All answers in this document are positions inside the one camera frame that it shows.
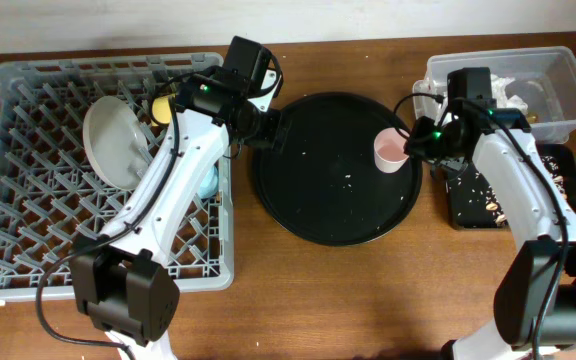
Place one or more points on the clear plastic bin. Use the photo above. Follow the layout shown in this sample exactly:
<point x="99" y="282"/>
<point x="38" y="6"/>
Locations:
<point x="545" y="78"/>

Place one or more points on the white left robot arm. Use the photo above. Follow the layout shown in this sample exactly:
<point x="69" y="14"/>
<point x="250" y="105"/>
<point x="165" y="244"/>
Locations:
<point x="119" y="277"/>

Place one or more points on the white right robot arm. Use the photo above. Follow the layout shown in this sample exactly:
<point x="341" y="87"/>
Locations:
<point x="534" y="307"/>

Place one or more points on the grey dishwasher rack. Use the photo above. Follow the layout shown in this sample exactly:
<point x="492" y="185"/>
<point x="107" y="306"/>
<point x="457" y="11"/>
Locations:
<point x="49" y="193"/>

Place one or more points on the black rectangular tray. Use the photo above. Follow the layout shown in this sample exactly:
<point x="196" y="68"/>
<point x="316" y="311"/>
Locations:
<point x="466" y="193"/>

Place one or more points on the blue cup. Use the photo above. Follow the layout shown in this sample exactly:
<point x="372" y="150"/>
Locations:
<point x="210" y="184"/>

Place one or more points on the grey-green plate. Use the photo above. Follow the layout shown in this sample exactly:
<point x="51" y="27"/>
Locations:
<point x="113" y="140"/>

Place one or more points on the pink cup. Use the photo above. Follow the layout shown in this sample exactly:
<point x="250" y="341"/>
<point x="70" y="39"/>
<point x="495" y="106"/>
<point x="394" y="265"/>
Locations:
<point x="388" y="146"/>

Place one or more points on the crumpled white tissue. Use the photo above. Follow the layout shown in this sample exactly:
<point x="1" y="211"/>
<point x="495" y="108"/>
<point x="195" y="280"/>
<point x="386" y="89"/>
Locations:
<point x="503" y="98"/>

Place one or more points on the round black tray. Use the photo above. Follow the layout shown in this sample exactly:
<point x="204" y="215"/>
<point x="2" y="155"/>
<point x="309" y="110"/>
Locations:
<point x="324" y="186"/>

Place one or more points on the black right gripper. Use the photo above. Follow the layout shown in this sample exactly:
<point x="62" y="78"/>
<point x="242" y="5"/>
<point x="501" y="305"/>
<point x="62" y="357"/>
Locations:
<point x="417" y="142"/>

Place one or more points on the yellow bowl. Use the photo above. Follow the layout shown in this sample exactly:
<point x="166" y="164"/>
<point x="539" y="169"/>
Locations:
<point x="160" y="111"/>

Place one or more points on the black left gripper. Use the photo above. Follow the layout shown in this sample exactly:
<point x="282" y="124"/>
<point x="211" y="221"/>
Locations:
<point x="278" y="129"/>

